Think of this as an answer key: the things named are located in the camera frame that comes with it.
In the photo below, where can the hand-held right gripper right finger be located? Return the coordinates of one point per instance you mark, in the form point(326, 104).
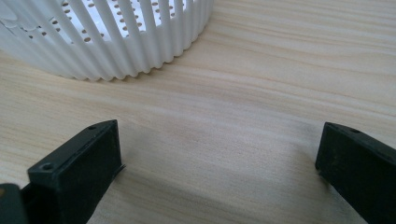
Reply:
point(361, 168)

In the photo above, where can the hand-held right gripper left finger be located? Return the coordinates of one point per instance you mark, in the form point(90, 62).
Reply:
point(74, 174)

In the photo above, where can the white plastic basket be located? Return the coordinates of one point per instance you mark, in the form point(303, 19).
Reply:
point(124, 37)

